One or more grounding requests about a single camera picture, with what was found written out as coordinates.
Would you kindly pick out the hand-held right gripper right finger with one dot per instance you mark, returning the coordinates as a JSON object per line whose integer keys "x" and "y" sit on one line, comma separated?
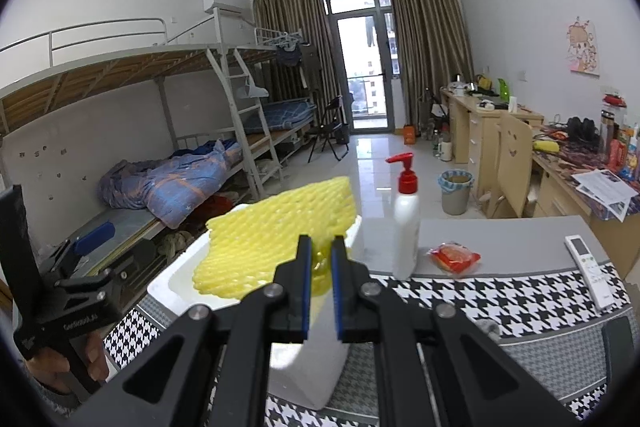
{"x": 338, "y": 292}

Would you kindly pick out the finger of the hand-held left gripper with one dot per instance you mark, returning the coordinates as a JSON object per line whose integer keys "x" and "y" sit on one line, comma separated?
{"x": 130, "y": 264}
{"x": 92, "y": 236}

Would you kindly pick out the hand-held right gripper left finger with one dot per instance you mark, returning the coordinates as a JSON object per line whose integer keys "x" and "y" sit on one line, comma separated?
{"x": 303, "y": 292}

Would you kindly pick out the yellow foam net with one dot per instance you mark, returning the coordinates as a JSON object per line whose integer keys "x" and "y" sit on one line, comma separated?
{"x": 280, "y": 217}

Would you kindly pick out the white foam box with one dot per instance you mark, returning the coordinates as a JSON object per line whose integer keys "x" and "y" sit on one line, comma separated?
{"x": 307, "y": 372}

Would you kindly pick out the person's left hand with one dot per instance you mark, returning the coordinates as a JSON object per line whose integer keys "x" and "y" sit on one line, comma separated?
{"x": 47, "y": 369}

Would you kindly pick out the white pump bottle red top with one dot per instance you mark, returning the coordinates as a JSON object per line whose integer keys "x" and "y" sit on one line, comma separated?
{"x": 406, "y": 227}

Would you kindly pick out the blue checked blanket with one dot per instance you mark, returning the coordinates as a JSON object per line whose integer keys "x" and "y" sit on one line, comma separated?
{"x": 175, "y": 182}

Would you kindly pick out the red cloth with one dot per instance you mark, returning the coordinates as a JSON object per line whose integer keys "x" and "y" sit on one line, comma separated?
{"x": 217, "y": 206}

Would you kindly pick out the red snack packet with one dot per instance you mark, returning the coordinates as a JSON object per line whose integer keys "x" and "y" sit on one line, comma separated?
{"x": 452, "y": 258}

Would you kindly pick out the grey trash bin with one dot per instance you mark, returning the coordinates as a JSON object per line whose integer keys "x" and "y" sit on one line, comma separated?
{"x": 455, "y": 199}

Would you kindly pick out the black folding chair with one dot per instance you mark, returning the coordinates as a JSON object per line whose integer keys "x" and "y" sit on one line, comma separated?
{"x": 327, "y": 127}

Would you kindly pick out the orange bag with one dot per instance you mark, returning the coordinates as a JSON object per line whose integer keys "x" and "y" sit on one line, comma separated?
{"x": 410, "y": 135}

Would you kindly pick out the white metal bunk bed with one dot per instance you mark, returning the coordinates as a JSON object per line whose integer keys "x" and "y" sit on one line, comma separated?
{"x": 287, "y": 114}
{"x": 125, "y": 62}

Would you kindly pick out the black white houndstooth tablecloth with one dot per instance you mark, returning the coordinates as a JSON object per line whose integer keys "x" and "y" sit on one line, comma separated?
{"x": 525, "y": 297}

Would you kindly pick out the plain wooden desk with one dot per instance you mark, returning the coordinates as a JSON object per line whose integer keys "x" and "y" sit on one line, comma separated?
{"x": 480, "y": 132}

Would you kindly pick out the wooden chair with smiley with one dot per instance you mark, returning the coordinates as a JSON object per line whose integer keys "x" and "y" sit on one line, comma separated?
{"x": 515, "y": 157}

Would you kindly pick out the glass balcony door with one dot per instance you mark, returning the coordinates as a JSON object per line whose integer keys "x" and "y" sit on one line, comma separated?
{"x": 360, "y": 57}

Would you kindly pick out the dark blue hanging garment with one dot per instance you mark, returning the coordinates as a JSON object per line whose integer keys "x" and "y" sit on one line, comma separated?
{"x": 290, "y": 54}

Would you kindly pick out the wooden desk with patterned cloth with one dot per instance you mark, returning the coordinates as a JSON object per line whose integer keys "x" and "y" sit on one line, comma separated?
{"x": 555, "y": 192}

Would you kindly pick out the white remote control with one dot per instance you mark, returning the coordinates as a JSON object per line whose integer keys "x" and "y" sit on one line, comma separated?
{"x": 590, "y": 269}

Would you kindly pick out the yellow object on desk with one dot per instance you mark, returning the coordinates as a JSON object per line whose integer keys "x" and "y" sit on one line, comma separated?
{"x": 545, "y": 146}

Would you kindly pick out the brown curtain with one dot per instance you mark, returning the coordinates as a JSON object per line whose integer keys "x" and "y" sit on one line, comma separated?
{"x": 430, "y": 47}
{"x": 285, "y": 37}

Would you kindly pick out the white air conditioner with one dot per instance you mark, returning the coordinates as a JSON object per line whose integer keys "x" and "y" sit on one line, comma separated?
{"x": 220, "y": 1}

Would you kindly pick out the printed paper sheets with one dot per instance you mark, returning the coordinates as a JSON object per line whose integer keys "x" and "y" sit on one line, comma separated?
{"x": 605, "y": 192}

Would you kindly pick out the black headphones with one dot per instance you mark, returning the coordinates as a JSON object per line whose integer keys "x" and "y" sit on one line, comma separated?
{"x": 582, "y": 129}

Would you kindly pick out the cluster of toiletry bottles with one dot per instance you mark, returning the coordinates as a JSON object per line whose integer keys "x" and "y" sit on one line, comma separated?
{"x": 620, "y": 142}

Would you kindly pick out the pink cartoon wall poster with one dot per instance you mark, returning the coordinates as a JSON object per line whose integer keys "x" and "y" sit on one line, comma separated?
{"x": 582, "y": 49}

